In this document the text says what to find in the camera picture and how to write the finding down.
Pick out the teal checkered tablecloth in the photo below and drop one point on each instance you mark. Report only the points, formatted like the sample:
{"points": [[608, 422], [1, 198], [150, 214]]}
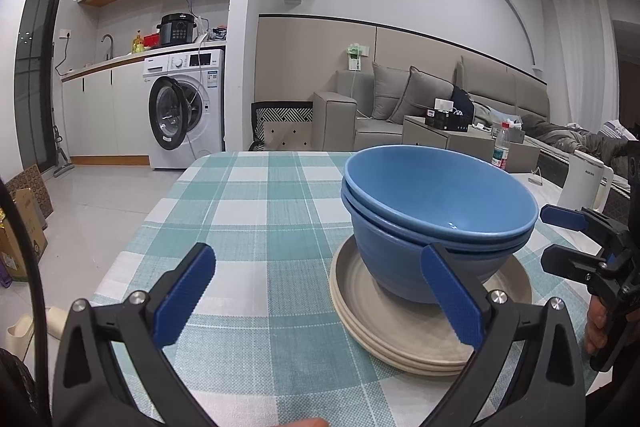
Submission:
{"points": [[260, 227]]}

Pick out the white box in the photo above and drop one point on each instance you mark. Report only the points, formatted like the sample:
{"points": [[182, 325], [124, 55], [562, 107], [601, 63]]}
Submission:
{"points": [[444, 106]]}

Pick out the white kitchen counter cabinet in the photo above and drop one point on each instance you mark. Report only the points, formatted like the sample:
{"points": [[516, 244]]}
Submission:
{"points": [[105, 112]]}

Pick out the wall socket with green charger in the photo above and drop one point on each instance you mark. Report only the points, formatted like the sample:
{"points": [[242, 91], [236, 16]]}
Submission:
{"points": [[357, 57]]}

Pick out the pile of clothes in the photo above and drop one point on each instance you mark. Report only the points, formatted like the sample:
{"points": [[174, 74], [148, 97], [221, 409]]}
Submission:
{"points": [[217, 34]]}

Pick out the grey side cabinet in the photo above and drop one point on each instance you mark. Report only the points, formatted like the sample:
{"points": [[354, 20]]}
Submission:
{"points": [[450, 144]]}

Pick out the patterned brown box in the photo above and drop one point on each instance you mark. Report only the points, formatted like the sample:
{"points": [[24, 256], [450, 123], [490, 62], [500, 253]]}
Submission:
{"points": [[32, 192]]}

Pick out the black pressure cooker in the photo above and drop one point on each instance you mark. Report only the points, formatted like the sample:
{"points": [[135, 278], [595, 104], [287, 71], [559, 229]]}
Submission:
{"points": [[176, 31]]}

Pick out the person's dark clothing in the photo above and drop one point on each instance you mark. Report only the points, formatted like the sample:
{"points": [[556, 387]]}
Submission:
{"points": [[615, 402]]}

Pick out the yellow oil bottle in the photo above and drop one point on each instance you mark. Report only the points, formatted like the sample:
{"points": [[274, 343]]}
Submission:
{"points": [[137, 44]]}

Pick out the black box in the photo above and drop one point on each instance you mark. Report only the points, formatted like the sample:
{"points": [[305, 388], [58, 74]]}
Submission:
{"points": [[447, 122]]}

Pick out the white electric kettle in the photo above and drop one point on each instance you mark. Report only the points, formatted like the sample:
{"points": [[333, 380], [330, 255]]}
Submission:
{"points": [[582, 179]]}

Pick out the cardboard box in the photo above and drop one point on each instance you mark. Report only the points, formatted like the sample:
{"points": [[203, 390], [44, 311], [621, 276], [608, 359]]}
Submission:
{"points": [[22, 237]]}

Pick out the grey sofa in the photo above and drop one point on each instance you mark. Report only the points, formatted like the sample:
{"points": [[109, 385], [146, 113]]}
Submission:
{"points": [[335, 122]]}

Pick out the black white patterned mat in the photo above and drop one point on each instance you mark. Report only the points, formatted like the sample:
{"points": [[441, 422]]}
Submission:
{"points": [[285, 127]]}

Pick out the white curtain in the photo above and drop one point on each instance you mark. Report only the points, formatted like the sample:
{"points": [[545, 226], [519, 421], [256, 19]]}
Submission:
{"points": [[580, 62]]}

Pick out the red box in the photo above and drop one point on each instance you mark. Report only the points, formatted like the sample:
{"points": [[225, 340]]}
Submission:
{"points": [[151, 42]]}

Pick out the blue bowl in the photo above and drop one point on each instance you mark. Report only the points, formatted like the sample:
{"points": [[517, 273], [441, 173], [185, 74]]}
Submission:
{"points": [[425, 187], [372, 234], [400, 272]]}

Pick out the white marble side table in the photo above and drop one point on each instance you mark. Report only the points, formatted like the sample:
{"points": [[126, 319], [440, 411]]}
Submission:
{"points": [[547, 197]]}

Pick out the person's right hand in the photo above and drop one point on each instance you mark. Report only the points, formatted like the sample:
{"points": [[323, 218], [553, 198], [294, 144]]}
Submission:
{"points": [[596, 327]]}

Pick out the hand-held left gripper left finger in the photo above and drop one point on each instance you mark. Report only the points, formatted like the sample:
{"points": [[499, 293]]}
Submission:
{"points": [[185, 302]]}

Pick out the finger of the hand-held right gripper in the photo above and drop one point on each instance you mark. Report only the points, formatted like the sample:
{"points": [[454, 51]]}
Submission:
{"points": [[565, 262], [562, 216]]}

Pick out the dark grey blanket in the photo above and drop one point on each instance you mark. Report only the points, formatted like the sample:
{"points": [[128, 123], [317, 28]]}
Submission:
{"points": [[575, 139]]}

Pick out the grey cushion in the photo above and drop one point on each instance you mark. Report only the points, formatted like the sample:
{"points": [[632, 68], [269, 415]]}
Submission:
{"points": [[386, 89], [422, 97]]}

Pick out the kitchen faucet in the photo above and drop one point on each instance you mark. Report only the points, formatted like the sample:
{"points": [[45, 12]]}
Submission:
{"points": [[107, 42]]}

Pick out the small phone stand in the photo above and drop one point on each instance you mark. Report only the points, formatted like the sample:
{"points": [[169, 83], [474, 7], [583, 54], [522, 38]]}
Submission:
{"points": [[537, 179]]}

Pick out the clear water bottle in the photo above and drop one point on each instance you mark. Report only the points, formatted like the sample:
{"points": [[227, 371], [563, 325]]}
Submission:
{"points": [[500, 149]]}

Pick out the dark blue pillow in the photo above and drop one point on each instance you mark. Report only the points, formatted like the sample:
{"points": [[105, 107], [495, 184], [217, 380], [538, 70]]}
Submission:
{"points": [[462, 102]]}

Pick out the dark glass door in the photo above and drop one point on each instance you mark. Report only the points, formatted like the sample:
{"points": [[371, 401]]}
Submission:
{"points": [[37, 67]]}

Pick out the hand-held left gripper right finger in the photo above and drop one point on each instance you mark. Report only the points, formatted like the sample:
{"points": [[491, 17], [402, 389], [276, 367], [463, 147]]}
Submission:
{"points": [[452, 302]]}

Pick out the grey tissue box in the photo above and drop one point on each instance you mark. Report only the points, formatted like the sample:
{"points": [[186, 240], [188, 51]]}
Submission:
{"points": [[518, 134]]}

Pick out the person's left hand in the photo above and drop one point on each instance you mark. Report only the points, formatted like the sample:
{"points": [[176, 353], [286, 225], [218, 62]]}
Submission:
{"points": [[307, 423]]}

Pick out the white washing machine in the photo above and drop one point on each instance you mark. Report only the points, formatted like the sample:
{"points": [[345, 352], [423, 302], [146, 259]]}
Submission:
{"points": [[200, 107]]}

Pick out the floor mop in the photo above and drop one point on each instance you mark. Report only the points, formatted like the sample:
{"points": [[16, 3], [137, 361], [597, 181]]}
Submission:
{"points": [[62, 157]]}

